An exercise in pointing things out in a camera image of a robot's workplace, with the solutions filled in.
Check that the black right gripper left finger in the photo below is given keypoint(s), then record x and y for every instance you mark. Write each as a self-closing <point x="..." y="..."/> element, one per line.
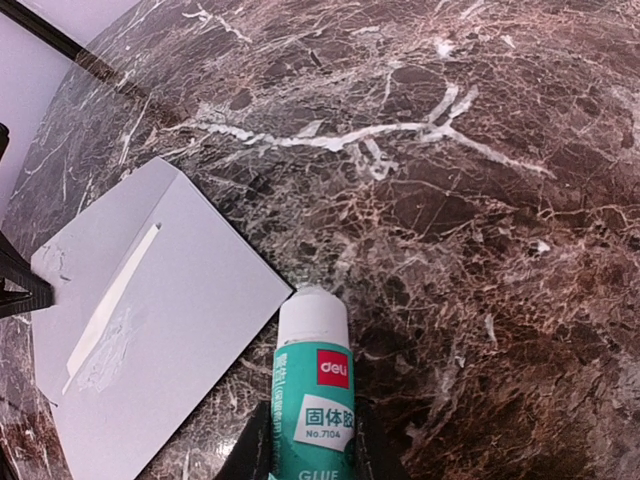
<point x="250" y="458"/>

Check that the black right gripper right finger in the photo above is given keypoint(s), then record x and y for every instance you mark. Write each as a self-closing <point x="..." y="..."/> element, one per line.
<point x="374" y="457"/>

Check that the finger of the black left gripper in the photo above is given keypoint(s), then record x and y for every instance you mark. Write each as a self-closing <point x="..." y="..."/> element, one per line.
<point x="22" y="290"/>

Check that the black left frame post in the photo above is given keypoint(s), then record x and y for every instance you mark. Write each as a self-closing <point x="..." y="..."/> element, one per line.
<point x="69" y="48"/>

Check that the small white-capped glue bottle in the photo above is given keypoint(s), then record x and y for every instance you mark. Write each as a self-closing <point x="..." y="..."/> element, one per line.
<point x="313" y="416"/>

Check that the grey paper envelope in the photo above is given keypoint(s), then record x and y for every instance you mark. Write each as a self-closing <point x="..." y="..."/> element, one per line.
<point x="198" y="298"/>

